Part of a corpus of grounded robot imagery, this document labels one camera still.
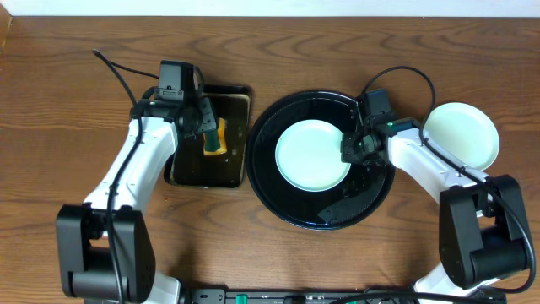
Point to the round black serving tray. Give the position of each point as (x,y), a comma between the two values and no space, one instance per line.
(353,199)

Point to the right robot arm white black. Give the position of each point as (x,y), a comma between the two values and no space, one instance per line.
(485,244)

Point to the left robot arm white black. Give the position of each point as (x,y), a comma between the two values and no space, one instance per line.
(103,244)

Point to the black rectangular water tray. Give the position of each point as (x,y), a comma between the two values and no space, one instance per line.
(190,167)

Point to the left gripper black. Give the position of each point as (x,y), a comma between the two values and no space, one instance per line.
(207,116)

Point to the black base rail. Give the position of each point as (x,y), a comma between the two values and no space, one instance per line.
(219,296)

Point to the yellow sponge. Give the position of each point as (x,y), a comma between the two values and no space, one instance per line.
(214,140)

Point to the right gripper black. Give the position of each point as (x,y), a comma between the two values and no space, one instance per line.
(348,154)

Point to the light blue plate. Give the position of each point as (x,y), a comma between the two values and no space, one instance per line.
(308,156)
(465,132)

